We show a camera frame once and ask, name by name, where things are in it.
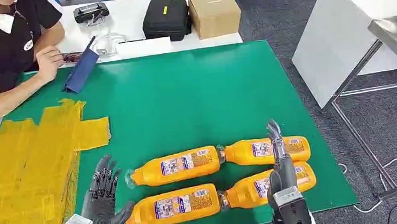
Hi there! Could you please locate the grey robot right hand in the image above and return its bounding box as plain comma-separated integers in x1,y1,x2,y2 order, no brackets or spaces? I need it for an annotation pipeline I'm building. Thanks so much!
261,117,301,212

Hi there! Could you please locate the black remote controller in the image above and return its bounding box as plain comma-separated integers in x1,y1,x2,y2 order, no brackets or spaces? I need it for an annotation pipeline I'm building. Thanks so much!
72,1,111,26

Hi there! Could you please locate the person's right hand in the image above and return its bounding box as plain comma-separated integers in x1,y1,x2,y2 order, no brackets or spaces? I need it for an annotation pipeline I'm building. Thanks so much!
35,45,66,85

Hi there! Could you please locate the black carrying case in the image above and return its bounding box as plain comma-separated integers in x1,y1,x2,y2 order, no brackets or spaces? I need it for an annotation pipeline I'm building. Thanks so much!
140,0,193,45

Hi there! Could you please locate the white table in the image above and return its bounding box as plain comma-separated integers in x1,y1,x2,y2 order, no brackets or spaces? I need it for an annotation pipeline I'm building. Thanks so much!
35,0,245,71

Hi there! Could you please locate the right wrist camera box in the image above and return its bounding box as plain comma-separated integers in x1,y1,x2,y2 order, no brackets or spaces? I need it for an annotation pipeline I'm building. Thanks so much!
272,185,313,224

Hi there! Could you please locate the white coiled cable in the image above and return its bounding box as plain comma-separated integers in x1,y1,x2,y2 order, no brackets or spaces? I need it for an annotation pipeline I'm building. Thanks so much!
86,12,131,59

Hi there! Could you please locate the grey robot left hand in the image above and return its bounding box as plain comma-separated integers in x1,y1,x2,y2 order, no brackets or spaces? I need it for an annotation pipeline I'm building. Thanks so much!
76,151,138,224

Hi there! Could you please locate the white panel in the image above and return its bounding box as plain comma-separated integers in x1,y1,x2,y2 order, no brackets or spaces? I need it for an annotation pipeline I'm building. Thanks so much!
287,0,397,111

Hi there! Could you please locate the orange drink bottle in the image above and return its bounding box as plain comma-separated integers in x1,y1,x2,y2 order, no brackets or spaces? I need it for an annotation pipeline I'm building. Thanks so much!
123,145,223,189
215,160,319,211
122,183,223,224
216,134,312,169

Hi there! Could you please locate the cardboard box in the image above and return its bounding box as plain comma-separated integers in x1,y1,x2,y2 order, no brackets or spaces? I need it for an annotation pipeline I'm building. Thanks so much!
188,0,244,41

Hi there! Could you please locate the green table mat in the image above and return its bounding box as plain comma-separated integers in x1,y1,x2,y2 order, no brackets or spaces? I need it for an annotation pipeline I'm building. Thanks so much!
0,33,361,224

